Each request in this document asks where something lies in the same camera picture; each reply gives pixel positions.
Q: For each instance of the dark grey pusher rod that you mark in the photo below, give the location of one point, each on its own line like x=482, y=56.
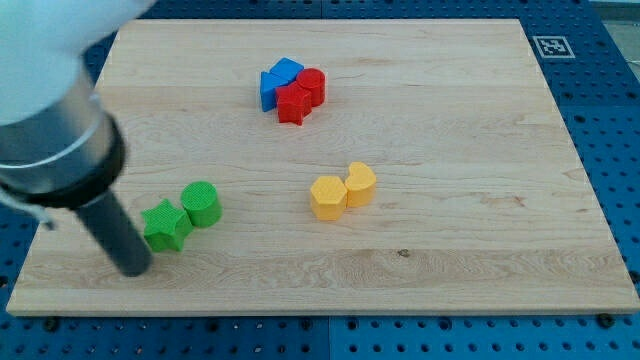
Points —
x=112, y=228

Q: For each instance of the green star block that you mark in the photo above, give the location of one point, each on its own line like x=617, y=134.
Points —
x=166, y=227

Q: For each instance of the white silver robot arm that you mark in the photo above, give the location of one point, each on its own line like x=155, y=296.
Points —
x=59, y=147

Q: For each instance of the red star block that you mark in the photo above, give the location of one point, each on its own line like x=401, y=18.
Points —
x=293, y=103

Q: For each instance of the green cylinder block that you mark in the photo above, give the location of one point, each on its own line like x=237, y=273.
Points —
x=201, y=202

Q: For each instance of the blue triangle block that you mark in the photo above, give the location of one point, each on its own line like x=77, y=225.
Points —
x=267, y=89

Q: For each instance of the yellow hexagon block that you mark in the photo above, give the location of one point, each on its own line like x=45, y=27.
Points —
x=328, y=198

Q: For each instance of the light wooden board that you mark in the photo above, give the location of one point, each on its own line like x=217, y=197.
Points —
x=417, y=167

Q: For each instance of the blue cube block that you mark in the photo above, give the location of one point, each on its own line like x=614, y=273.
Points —
x=286, y=69

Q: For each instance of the red cylinder block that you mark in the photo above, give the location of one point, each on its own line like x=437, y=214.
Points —
x=313, y=80

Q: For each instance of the yellow heart block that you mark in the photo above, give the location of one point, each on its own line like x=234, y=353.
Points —
x=360, y=184

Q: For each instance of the white fiducial marker tag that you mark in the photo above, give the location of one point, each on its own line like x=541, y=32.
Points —
x=553, y=47

